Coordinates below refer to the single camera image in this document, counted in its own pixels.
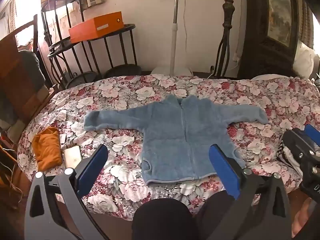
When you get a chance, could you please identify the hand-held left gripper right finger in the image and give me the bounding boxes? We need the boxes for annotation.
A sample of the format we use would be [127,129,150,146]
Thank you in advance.
[208,144,292,240]

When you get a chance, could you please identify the person's black trouser legs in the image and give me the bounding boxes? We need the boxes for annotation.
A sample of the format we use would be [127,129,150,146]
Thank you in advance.
[132,190,234,240]

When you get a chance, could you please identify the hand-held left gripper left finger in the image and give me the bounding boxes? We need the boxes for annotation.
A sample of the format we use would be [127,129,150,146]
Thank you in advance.
[24,144,110,240]

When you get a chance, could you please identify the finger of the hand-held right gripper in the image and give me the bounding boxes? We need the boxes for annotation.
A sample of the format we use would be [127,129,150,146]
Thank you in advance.
[304,124,320,148]
[282,128,317,167]

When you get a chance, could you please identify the cream smartphone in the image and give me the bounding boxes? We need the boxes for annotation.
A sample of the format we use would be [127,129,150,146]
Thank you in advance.
[62,145,82,168]

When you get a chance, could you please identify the white pillow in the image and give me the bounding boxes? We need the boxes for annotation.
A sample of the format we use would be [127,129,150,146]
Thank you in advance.
[294,41,320,79]

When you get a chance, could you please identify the ornate black iron post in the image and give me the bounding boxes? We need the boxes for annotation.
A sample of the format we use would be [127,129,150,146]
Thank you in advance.
[211,0,241,78]

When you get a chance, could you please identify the tall black metal stand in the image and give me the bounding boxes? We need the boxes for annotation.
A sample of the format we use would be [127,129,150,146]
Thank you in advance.
[40,0,86,46]

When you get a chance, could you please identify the dark wood framed painting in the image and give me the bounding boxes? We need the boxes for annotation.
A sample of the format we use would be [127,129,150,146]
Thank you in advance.
[237,0,314,79]

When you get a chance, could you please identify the folded orange cloth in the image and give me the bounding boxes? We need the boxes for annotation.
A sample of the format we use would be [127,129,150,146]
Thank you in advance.
[32,126,63,172]

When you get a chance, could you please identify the dark wooden chair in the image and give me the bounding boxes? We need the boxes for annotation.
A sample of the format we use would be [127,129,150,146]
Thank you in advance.
[0,14,58,143]

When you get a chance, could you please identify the blue fleece jacket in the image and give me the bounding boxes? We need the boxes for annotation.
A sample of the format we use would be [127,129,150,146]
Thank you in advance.
[84,94,270,186]

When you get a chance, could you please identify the white standing fan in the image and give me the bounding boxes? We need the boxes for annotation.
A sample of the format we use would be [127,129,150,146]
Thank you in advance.
[150,0,194,77]

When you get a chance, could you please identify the white fan cord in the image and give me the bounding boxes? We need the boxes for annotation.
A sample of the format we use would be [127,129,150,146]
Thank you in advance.
[182,0,189,41]

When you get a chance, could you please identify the person's right hand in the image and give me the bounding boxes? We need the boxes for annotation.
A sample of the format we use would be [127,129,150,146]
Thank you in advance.
[291,198,316,239]

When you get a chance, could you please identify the orange box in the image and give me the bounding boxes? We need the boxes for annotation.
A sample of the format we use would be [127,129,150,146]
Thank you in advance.
[68,11,125,44]

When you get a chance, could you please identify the black metal side table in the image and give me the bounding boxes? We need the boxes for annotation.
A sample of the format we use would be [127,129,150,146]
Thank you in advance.
[47,24,142,88]

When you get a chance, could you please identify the black white striped cloth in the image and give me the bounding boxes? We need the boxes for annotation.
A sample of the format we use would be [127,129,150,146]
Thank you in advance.
[277,134,304,173]

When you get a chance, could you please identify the grey cloth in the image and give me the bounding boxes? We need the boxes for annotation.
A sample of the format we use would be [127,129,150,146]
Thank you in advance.
[19,50,47,88]

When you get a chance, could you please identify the floral blanket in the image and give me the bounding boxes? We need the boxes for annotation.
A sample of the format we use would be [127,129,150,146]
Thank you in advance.
[17,74,320,222]

